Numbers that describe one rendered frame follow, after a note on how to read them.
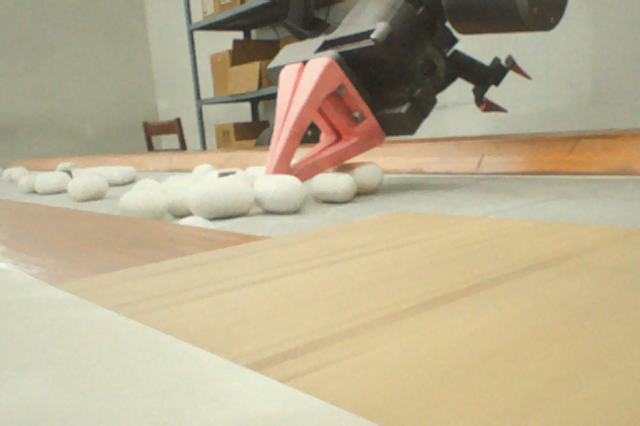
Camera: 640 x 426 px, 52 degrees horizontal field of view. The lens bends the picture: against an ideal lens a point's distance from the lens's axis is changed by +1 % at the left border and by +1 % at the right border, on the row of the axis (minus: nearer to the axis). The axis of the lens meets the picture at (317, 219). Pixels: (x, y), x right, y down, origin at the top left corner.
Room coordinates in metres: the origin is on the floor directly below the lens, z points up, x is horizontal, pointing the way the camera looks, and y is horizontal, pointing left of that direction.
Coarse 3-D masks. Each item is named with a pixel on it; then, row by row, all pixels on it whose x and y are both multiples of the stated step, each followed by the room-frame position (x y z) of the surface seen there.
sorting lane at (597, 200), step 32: (0, 192) 0.78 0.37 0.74; (32, 192) 0.73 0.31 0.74; (64, 192) 0.68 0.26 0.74; (384, 192) 0.42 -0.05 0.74; (416, 192) 0.41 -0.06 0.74; (448, 192) 0.39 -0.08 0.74; (480, 192) 0.38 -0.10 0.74; (512, 192) 0.37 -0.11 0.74; (544, 192) 0.35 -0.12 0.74; (576, 192) 0.34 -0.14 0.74; (608, 192) 0.33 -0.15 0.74; (224, 224) 0.34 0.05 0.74; (256, 224) 0.33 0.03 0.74; (288, 224) 0.32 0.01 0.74; (320, 224) 0.31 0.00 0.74; (608, 224) 0.25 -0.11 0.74
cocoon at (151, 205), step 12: (132, 192) 0.37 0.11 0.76; (144, 192) 0.37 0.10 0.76; (156, 192) 0.37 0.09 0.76; (120, 204) 0.37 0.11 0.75; (132, 204) 0.37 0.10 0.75; (144, 204) 0.36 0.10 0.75; (156, 204) 0.36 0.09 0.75; (132, 216) 0.37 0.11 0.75; (144, 216) 0.36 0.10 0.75; (156, 216) 0.36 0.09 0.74
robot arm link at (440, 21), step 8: (408, 0) 0.44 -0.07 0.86; (416, 0) 0.44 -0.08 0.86; (424, 0) 0.44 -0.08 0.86; (432, 0) 0.44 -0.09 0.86; (440, 0) 0.44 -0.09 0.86; (416, 8) 0.44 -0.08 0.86; (432, 8) 0.44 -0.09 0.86; (440, 8) 0.45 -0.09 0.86; (432, 16) 0.44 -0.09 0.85; (440, 16) 0.45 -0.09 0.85; (432, 24) 0.45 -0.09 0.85; (440, 24) 0.45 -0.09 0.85; (432, 32) 0.45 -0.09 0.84
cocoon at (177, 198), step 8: (168, 192) 0.38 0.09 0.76; (176, 192) 0.38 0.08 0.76; (184, 192) 0.38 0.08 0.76; (168, 200) 0.38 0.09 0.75; (176, 200) 0.37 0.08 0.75; (184, 200) 0.37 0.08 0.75; (168, 208) 0.38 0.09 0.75; (176, 208) 0.37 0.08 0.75; (184, 208) 0.37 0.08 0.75; (176, 216) 0.38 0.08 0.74; (184, 216) 0.38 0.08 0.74; (192, 216) 0.38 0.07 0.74
